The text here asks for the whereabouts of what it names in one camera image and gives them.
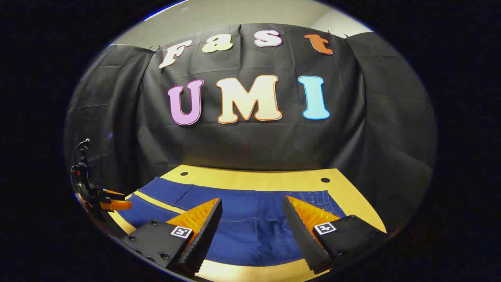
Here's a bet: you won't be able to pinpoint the black backdrop cloth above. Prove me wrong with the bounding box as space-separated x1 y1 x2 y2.
65 23 437 235

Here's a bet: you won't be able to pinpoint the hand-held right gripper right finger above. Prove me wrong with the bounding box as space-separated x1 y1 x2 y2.
283 195 389 274

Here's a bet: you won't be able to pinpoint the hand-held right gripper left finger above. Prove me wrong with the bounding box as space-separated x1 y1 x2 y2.
120 197 223 275

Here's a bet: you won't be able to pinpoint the blue denim jeans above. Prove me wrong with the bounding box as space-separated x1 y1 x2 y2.
116 177 347 267

